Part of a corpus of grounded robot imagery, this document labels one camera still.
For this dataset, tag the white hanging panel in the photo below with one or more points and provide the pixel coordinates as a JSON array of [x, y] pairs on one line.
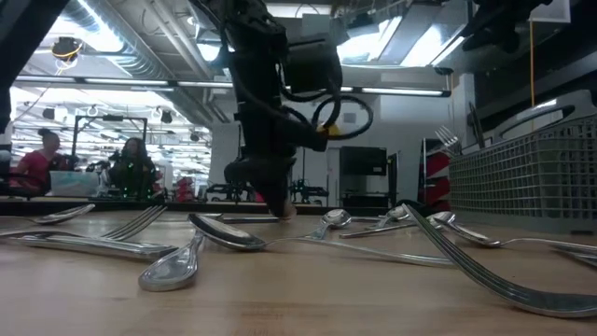
[[550, 9]]

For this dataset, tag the silver ceiling duct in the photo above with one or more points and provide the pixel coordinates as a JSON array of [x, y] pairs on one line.
[[135, 60]]

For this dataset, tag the black monitor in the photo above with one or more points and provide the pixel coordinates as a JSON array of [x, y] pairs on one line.
[[363, 161]]

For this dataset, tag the red bin shelf rack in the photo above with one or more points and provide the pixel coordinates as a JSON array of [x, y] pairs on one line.
[[436, 168]]

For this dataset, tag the person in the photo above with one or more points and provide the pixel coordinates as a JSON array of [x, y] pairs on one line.
[[37, 163], [133, 168]]

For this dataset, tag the black background robot arm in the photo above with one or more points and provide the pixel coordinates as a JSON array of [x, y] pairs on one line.
[[305, 191]]

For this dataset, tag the pale plastic bin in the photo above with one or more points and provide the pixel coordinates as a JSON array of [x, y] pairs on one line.
[[74, 183]]

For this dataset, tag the grey plastic cutlery basket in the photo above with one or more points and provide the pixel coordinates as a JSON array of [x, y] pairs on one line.
[[522, 177]]

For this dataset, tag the long ceiling light bar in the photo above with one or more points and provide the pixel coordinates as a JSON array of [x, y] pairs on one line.
[[126, 82]]

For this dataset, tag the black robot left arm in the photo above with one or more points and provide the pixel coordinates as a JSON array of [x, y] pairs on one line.
[[256, 70]]

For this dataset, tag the black ceiling dome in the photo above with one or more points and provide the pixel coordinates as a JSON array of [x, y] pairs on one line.
[[66, 49]]

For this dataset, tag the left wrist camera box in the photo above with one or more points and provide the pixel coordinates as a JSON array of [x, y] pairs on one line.
[[308, 135]]

